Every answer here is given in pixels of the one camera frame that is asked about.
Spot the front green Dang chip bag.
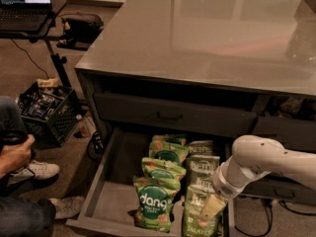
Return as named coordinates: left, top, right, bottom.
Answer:
left=133, top=176, right=181, bottom=233

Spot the rear green Kettle chip bag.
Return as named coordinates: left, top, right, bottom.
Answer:
left=188, top=140, right=213, bottom=155

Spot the black plastic crate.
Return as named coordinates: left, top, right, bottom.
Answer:
left=17, top=83, right=77, bottom=146

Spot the green kettle chip bag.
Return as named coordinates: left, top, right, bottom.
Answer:
left=187, top=170, right=214, bottom=193
left=188, top=140, right=213, bottom=155
left=186, top=156, right=220, bottom=174

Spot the black power strip cable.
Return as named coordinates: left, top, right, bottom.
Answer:
left=86, top=130, right=106, bottom=163

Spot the dark grey counter cabinet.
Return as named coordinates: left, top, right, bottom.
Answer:
left=76, top=0, right=316, bottom=136

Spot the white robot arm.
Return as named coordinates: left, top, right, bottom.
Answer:
left=198, top=135, right=316, bottom=222

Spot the white sneaker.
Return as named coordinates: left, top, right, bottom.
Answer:
left=49, top=197, right=85, bottom=219
left=8, top=160, right=60, bottom=186

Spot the person leg in jeans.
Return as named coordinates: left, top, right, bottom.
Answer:
left=0, top=96, right=28, bottom=150
left=0, top=197, right=56, bottom=237

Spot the green dang chip bag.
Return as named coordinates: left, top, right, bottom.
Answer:
left=141, top=157, right=187, bottom=181
left=152, top=134, right=187, bottom=145
left=133, top=176, right=181, bottom=233
left=149, top=140, right=189, bottom=166

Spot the green jalapeno chip bag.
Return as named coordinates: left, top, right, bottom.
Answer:
left=182, top=185, right=222, bottom=237

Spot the grey top drawer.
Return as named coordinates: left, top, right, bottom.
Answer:
left=94, top=92, right=256, bottom=136

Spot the white sneaker upper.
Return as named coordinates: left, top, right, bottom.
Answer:
left=8, top=160, right=60, bottom=186

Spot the open grey middle drawer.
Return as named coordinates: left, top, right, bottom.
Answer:
left=65, top=125, right=237, bottom=237

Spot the white sneaker lower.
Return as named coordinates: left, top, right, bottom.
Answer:
left=49, top=197, right=85, bottom=219

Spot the dark bag on floor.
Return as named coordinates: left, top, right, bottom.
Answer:
left=57, top=12, right=104, bottom=50

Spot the rear green Dang chip bag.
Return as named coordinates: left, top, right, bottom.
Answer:
left=152, top=134, right=187, bottom=145

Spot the person leg in jeans upper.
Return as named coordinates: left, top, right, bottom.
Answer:
left=0, top=96, right=28, bottom=150

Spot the person leg in jeans lower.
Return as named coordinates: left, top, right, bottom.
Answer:
left=0, top=197, right=56, bottom=237

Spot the black floor cable right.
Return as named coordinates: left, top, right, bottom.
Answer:
left=234, top=197, right=316, bottom=237

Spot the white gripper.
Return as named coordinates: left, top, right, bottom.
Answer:
left=199, top=160, right=246, bottom=221

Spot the black laptop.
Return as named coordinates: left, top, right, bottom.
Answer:
left=0, top=0, right=54, bottom=33

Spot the person hand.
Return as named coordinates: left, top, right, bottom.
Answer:
left=0, top=135, right=35, bottom=178

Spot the black laptop stand table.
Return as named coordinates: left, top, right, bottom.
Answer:
left=0, top=0, right=71, bottom=87

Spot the dark right drawer stack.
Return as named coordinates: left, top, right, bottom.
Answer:
left=229, top=117, right=316, bottom=205

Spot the black cable under table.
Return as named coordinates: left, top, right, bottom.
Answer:
left=10, top=38, right=50, bottom=80

